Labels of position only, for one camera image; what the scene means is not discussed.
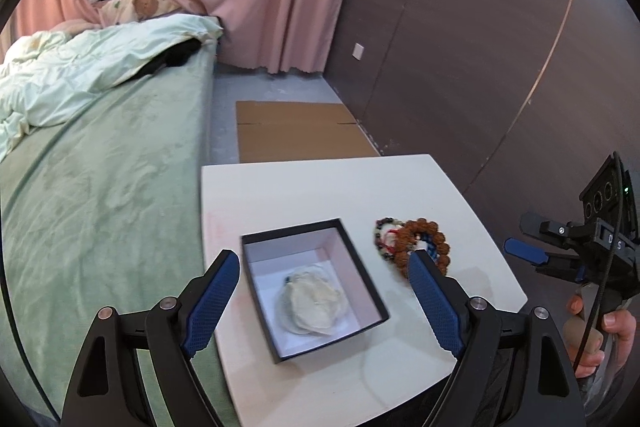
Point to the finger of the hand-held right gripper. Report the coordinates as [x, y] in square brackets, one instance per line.
[545, 229]
[522, 249]

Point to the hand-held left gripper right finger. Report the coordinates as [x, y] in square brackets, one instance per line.
[432, 302]

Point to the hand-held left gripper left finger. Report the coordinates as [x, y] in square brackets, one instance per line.
[210, 302]

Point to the black jewelry box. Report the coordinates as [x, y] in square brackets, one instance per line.
[260, 277]

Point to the person's right forearm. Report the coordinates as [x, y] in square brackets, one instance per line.
[607, 397]

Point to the person's right hand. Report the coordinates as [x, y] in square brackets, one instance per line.
[620, 327]

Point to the white cloth pouch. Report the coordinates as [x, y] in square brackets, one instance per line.
[312, 302]

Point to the white square table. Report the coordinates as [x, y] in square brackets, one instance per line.
[300, 192]

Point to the green bed sheet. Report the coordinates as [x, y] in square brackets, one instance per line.
[100, 207]

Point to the flat cardboard sheet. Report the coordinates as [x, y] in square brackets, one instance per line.
[300, 132]

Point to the black cloth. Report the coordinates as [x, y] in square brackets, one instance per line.
[175, 54]

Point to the pale green duvet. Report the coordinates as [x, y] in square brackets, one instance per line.
[85, 62]

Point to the printed pillow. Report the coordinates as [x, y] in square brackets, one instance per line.
[140, 4]

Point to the white wall socket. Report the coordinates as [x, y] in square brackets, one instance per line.
[358, 51]

